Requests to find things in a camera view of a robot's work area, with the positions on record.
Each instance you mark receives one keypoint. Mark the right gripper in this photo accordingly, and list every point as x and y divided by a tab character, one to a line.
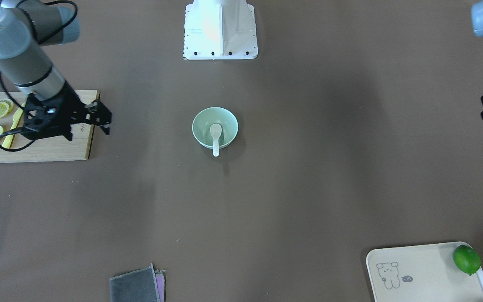
71	110

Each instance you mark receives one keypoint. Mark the light green bowl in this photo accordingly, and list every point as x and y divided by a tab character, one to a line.
215	115

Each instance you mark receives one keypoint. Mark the white ceramic spoon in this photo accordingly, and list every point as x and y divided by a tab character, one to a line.
216	132

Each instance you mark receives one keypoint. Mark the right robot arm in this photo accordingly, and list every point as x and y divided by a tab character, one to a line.
26	26

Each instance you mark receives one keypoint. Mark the lemon slice lower bottom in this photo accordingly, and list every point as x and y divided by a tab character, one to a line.
10	102

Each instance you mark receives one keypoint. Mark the yellow plastic knife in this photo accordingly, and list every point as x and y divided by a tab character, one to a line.
7	143

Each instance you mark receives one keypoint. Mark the beige rabbit tray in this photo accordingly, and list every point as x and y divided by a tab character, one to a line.
421	273

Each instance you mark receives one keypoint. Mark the green lime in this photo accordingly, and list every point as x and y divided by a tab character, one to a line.
466	259

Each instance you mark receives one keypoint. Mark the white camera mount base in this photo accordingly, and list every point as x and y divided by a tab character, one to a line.
220	30

